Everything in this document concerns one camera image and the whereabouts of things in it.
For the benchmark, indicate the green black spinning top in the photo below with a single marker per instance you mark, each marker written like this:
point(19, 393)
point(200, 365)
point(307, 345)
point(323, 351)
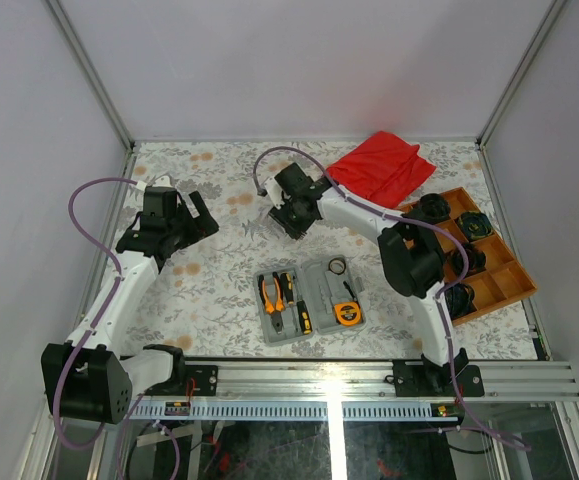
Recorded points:
point(474, 225)

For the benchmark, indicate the red folded cloth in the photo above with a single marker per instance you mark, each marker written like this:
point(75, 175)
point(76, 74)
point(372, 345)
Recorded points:
point(384, 169)

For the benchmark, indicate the wooden compartment tray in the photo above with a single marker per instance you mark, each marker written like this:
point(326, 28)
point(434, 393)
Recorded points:
point(504, 280)

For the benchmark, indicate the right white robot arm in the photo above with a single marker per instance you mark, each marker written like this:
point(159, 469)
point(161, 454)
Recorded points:
point(411, 256)

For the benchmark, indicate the orange handled pliers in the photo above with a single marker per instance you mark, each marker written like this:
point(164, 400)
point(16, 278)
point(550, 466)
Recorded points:
point(271, 296)

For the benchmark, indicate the black spinning top upper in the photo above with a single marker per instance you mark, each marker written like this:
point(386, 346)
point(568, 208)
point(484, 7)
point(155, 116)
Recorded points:
point(434, 208)

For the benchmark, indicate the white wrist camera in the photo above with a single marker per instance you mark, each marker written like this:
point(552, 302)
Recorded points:
point(271, 190)
point(164, 180)

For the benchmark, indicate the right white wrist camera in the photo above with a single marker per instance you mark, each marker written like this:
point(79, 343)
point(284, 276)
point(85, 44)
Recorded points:
point(271, 190)

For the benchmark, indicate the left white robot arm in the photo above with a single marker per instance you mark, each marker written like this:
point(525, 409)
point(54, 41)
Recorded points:
point(85, 377)

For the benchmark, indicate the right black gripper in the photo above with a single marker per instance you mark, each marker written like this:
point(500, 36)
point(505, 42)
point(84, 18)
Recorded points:
point(294, 231)

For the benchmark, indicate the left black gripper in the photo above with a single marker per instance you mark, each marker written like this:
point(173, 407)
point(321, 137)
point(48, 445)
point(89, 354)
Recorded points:
point(202, 226)

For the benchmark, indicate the grey plastic tool case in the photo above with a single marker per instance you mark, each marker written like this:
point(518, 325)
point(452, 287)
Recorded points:
point(321, 290)

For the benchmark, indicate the orange tape measure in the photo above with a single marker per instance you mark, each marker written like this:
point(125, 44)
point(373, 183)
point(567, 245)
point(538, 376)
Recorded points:
point(348, 313)

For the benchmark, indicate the black orange spinning top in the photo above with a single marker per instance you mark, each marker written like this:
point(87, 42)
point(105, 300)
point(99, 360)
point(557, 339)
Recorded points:
point(476, 260)

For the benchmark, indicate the black tape roll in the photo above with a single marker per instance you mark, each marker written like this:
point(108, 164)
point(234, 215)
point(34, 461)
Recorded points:
point(337, 266)

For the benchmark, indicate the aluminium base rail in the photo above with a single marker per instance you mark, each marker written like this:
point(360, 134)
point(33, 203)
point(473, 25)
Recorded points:
point(382, 389)

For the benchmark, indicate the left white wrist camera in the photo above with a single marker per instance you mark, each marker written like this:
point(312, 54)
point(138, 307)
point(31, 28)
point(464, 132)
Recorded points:
point(164, 180)

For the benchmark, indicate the black yellow screwdriver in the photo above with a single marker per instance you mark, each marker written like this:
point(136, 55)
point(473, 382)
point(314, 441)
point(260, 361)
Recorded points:
point(303, 315)
point(286, 284)

